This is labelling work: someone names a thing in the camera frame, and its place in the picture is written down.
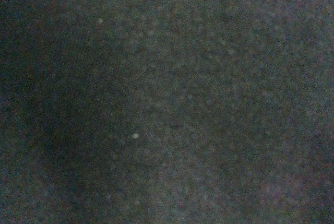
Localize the black tablecloth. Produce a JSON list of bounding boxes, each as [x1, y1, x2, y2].
[[1, 0, 333, 223]]

